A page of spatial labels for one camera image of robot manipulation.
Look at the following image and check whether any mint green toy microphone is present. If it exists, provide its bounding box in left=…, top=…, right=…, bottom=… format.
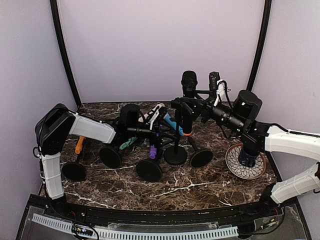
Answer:
left=119, top=137, right=138, bottom=151

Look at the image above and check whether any white slotted cable duct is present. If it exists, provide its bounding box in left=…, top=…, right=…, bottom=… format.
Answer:
left=31, top=213, right=239, bottom=240

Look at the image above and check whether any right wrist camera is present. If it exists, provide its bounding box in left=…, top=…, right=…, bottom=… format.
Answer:
left=208, top=71, right=230, bottom=107

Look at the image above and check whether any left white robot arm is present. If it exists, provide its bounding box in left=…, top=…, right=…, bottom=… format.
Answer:
left=33, top=103, right=156, bottom=218

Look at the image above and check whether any black microphone stand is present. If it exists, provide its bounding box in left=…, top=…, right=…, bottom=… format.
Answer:
left=163, top=98, right=188, bottom=166

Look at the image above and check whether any purple toy microphone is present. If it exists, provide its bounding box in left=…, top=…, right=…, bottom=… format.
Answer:
left=149, top=125, right=161, bottom=160

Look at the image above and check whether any fallen stand holding green microphone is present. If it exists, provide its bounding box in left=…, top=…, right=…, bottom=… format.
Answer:
left=99, top=146, right=122, bottom=169

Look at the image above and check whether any light blue toy microphone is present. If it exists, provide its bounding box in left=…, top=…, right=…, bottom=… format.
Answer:
left=163, top=112, right=184, bottom=136

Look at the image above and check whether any left black frame post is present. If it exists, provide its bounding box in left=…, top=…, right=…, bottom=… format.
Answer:
left=49, top=0, right=82, bottom=108

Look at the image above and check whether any patterned ceramic saucer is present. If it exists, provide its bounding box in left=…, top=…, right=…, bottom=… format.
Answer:
left=225, top=143, right=267, bottom=180

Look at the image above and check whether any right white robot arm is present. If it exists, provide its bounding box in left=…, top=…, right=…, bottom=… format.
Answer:
left=185, top=90, right=320, bottom=217

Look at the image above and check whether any orange toy microphone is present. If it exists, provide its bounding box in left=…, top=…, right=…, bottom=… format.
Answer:
left=75, top=136, right=86, bottom=155

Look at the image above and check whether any fallen stand holding blue microphone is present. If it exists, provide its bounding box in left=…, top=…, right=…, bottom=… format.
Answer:
left=187, top=136, right=214, bottom=168

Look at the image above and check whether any dark blue ceramic cup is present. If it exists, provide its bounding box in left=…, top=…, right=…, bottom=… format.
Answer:
left=238, top=146, right=259, bottom=168

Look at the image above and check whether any fallen stand holding purple microphone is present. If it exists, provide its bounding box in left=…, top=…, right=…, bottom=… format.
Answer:
left=136, top=149, right=163, bottom=183

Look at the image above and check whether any black microphone orange ring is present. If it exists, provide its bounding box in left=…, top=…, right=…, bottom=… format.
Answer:
left=181, top=70, right=199, bottom=137

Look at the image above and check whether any fallen stand holding orange microphone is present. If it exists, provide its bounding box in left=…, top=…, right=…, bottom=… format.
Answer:
left=61, top=154, right=87, bottom=182

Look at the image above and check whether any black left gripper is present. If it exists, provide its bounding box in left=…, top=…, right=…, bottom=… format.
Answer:
left=127, top=121, right=177, bottom=148

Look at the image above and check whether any cream white toy microphone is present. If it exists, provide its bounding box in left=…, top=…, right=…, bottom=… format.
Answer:
left=138, top=103, right=165, bottom=123

